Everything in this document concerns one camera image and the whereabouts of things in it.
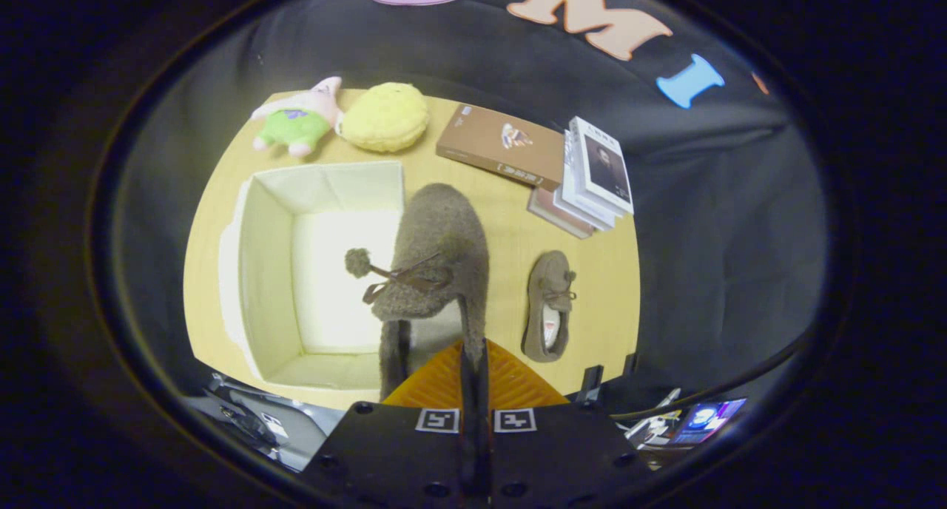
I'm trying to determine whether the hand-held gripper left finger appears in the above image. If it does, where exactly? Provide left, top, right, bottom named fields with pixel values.
left=300, top=339, right=474, bottom=509

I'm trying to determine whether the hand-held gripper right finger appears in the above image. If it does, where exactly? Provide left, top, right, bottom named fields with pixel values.
left=477, top=339, right=656, bottom=509

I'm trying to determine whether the brown fuzzy shoe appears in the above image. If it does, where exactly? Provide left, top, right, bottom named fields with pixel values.
left=521, top=250, right=578, bottom=363
left=344, top=182, right=491, bottom=402

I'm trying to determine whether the beige fabric storage box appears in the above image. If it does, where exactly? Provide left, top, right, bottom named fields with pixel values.
left=218, top=160, right=406, bottom=391

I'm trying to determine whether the lit device screen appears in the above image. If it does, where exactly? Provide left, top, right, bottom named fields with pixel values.
left=670, top=398, right=748, bottom=445

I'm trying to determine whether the pinkish brown cover book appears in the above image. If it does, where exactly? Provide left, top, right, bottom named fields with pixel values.
left=527, top=187, right=596, bottom=240

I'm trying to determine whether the plain white book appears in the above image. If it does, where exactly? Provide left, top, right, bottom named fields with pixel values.
left=559, top=128, right=619, bottom=232

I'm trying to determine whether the white book with portrait cover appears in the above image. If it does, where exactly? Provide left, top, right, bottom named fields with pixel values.
left=568, top=115, right=636, bottom=215

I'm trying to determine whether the yellow round plush cushion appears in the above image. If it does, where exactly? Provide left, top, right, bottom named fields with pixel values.
left=339, top=82, right=430, bottom=153

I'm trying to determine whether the pink and green plush toy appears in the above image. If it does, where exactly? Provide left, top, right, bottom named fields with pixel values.
left=250, top=76, right=345, bottom=159

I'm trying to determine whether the black cable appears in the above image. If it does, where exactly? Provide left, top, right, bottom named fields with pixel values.
left=610, top=339, right=807, bottom=421

